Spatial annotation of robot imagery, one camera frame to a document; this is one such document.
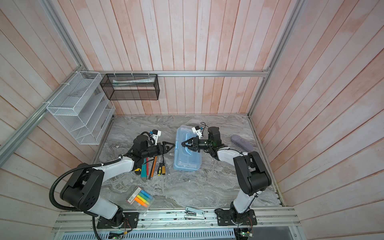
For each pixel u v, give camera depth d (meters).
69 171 0.43
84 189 0.45
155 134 0.81
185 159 0.85
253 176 0.48
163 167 0.91
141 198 0.80
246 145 0.98
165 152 0.76
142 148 0.70
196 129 0.83
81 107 0.72
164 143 0.78
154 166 0.92
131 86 1.07
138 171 0.88
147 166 0.91
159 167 0.90
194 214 0.74
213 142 0.74
